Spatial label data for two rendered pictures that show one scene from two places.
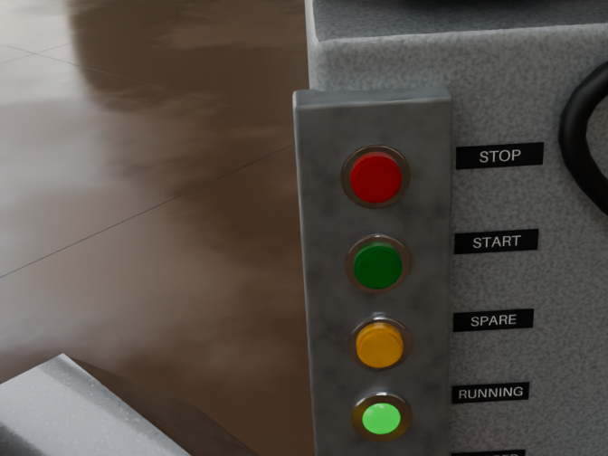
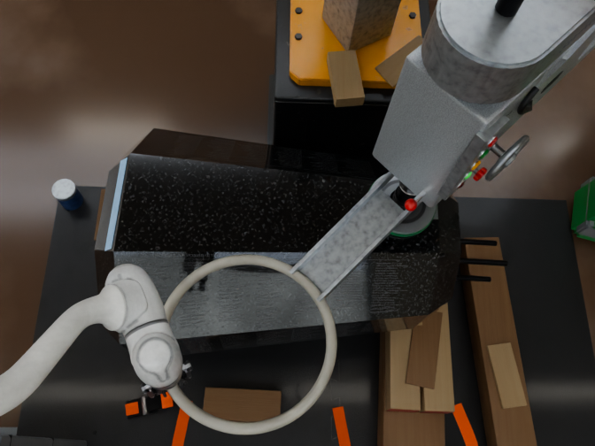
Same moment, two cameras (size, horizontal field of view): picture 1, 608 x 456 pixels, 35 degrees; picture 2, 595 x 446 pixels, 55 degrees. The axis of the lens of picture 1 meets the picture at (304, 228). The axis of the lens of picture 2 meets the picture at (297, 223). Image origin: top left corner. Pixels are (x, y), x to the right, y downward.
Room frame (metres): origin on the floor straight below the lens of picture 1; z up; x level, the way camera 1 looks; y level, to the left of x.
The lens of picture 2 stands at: (0.34, 0.70, 2.48)
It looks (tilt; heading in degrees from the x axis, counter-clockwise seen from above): 68 degrees down; 309
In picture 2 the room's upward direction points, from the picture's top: 8 degrees clockwise
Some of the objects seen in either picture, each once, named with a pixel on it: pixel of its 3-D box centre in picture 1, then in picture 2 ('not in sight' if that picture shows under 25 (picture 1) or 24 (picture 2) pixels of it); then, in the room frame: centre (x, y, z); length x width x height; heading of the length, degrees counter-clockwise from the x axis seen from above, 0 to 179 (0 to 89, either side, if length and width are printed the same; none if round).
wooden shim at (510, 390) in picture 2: not in sight; (506, 374); (-0.12, -0.20, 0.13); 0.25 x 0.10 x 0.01; 143
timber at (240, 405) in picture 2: not in sight; (243, 405); (0.53, 0.65, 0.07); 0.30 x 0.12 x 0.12; 43
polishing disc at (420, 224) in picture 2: not in sight; (401, 202); (0.58, -0.11, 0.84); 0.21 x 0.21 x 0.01
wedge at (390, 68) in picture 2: not in sight; (405, 61); (0.94, -0.55, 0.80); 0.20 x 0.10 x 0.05; 83
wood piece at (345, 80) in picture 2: not in sight; (344, 78); (1.04, -0.34, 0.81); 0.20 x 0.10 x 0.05; 143
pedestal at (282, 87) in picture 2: not in sight; (343, 90); (1.18, -0.55, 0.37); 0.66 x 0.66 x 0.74; 45
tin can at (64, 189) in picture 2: not in sight; (67, 195); (1.75, 0.60, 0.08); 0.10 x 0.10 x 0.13
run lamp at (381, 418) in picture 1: (381, 415); not in sight; (0.45, -0.04, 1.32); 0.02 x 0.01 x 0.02; 89
